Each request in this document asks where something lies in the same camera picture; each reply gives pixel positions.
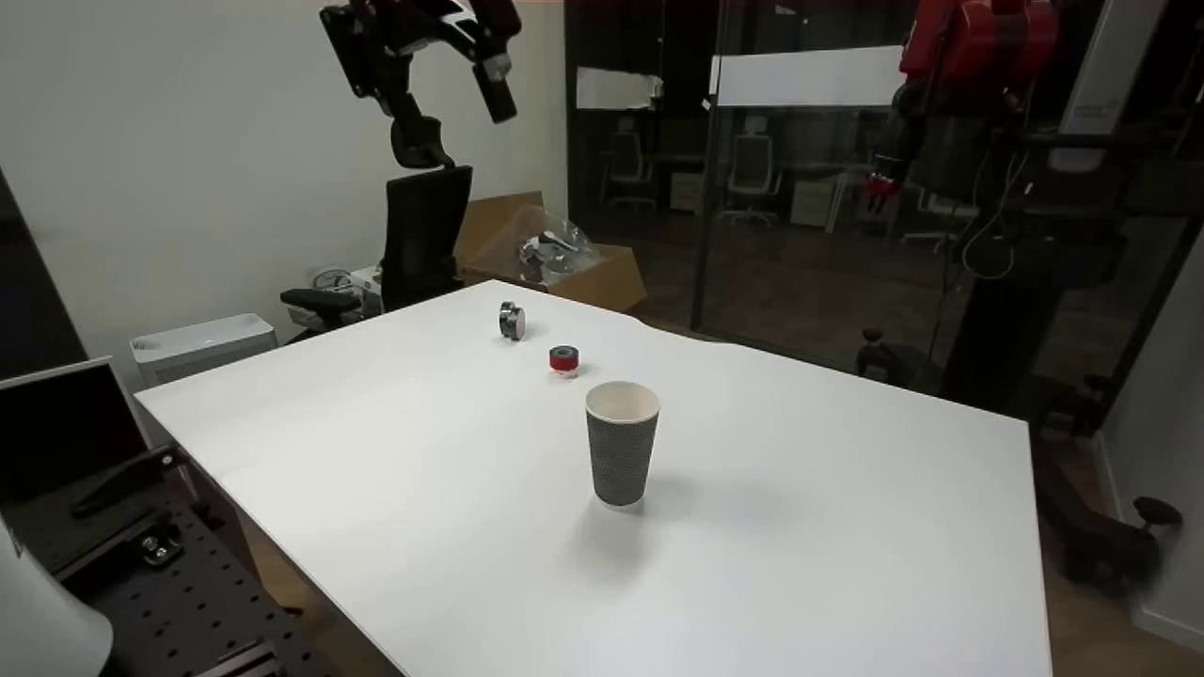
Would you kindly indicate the grey paper cup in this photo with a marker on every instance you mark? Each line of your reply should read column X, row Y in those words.
column 622, row 435

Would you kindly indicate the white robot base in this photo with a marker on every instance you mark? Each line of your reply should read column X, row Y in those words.
column 44, row 626

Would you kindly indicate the small red cylinder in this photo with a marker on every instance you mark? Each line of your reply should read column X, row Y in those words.
column 566, row 358

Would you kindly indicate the small black silver object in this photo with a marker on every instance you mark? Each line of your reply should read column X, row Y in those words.
column 514, row 320

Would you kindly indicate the crumpled clear plastic bag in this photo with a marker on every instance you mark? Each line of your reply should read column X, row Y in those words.
column 556, row 255

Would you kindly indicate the brown cardboard box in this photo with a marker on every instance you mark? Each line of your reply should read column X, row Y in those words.
column 522, row 237

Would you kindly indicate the black office chair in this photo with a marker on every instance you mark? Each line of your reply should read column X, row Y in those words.
column 333, row 299

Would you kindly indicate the red black humanoid robot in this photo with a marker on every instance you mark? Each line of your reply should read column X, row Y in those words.
column 379, row 48

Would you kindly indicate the white box on floor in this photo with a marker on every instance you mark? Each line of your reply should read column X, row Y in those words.
column 192, row 348

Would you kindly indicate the black clamp on breadboard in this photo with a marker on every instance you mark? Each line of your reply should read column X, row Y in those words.
column 124, row 481

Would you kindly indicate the black optical breadboard plate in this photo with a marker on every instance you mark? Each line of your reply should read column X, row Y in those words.
column 178, row 601

